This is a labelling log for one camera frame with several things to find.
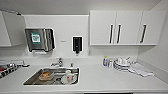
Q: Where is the stack of white dishes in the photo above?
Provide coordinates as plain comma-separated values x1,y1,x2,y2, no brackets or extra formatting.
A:
113,56,133,72

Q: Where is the steel paper towel dispenser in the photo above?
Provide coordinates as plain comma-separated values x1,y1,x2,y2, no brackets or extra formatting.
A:
24,27,56,54

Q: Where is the white mug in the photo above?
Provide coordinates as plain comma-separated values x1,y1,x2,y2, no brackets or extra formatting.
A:
63,69,75,84

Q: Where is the black wall soap dispenser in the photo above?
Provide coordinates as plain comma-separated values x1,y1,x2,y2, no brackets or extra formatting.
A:
72,35,84,55

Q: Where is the white plastic bottle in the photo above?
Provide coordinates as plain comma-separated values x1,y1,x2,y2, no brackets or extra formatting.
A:
107,58,114,69

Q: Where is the white three-door wall cabinet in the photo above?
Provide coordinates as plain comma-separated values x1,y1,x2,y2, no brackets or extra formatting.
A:
89,9,167,47

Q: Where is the dish rack with items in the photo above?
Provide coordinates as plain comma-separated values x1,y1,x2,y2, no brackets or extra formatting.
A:
0,59,30,79

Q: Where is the orange sponge in bowl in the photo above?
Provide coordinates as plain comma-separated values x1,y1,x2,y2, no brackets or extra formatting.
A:
38,71,54,81

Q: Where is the white plate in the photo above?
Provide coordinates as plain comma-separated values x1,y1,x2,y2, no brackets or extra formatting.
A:
60,74,79,85

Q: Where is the small wall label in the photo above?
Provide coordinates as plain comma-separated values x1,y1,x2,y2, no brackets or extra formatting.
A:
60,40,68,44

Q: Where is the chrome sink faucet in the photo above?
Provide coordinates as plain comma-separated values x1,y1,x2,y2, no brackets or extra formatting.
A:
49,57,64,69

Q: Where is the steel sink basin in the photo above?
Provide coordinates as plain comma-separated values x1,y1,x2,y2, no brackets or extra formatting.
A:
22,67,81,86

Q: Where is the white wall outlet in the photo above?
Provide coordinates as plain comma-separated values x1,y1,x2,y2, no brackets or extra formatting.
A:
87,49,92,57

